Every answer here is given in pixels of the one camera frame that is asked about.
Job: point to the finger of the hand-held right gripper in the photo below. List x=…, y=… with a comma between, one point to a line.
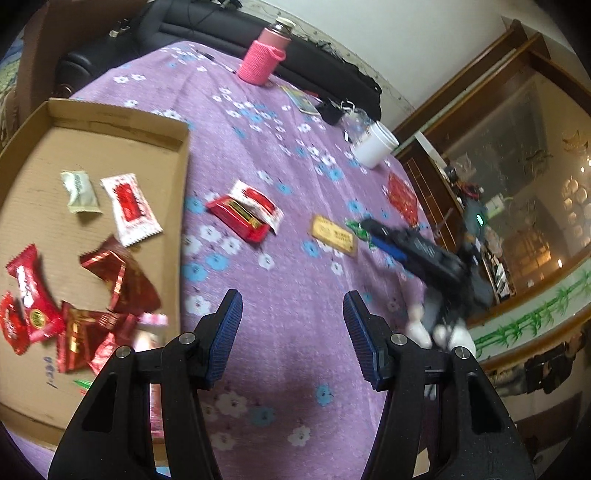
x=390, y=249
x=381, y=229

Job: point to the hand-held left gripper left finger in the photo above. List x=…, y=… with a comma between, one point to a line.
x=226, y=339

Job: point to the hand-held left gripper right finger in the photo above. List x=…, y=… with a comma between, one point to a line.
x=360, y=341

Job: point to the green candy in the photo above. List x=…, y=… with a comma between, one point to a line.
x=358, y=229

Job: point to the gold snack packet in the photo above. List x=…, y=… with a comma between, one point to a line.
x=333, y=235

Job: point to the pink snack packet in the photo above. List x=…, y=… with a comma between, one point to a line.
x=154, y=323

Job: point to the dark red foil packet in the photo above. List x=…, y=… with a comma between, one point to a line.
x=122, y=277
x=81, y=339

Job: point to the red snack bar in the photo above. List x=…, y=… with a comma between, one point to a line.
x=233, y=217

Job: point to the white and red snack packet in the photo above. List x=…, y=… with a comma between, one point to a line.
x=258, y=201
x=131, y=207

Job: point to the large red twist candy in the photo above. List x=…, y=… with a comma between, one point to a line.
x=32, y=290

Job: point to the grey-green candy packet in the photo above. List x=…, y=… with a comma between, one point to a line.
x=81, y=191

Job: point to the small red twist candy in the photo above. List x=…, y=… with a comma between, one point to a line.
x=11, y=325

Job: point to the shallow cardboard box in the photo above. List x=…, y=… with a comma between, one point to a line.
x=46, y=152

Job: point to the person's right hand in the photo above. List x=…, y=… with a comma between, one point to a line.
x=443, y=334

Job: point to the red plastic bag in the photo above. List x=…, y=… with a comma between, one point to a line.
x=401, y=198

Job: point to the purple floral tablecloth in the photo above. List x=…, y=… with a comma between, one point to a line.
x=286, y=300

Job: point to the white plastic jar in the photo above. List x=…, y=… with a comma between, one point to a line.
x=374, y=147

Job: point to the clear plastic packet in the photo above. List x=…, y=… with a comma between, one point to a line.
x=356, y=123

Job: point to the black key case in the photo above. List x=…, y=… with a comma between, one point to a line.
x=331, y=111

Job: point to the small printed booklet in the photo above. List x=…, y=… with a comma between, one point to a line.
x=300, y=99

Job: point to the bottle with pink knit sleeve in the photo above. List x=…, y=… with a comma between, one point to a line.
x=265, y=55

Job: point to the wooden cabinet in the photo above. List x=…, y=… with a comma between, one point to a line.
x=512, y=41

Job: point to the black sofa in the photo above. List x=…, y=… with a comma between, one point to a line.
x=207, y=27

